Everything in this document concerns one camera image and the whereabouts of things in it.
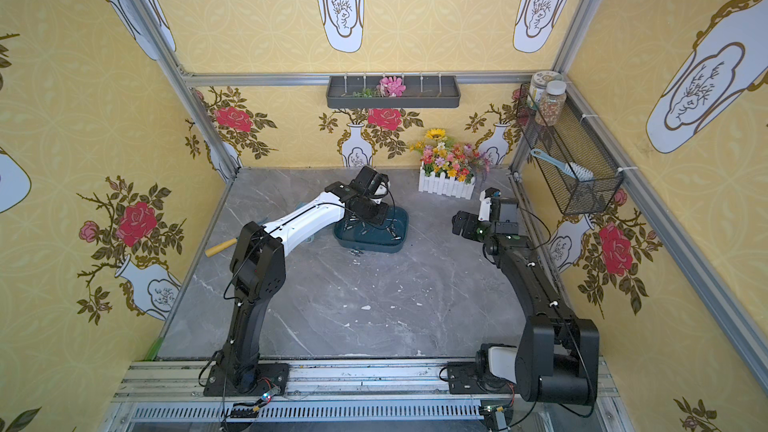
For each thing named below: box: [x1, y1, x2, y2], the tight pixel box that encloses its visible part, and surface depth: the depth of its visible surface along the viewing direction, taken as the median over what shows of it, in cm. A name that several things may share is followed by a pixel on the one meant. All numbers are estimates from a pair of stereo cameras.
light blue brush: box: [530, 148, 595, 182], surface depth 75 cm
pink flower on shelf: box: [376, 76, 407, 97], surface depth 91 cm
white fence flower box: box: [409, 129, 492, 200], surface depth 105 cm
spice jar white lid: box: [528, 70, 563, 110], surface depth 87 cm
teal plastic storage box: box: [333, 206, 409, 253], surface depth 102 cm
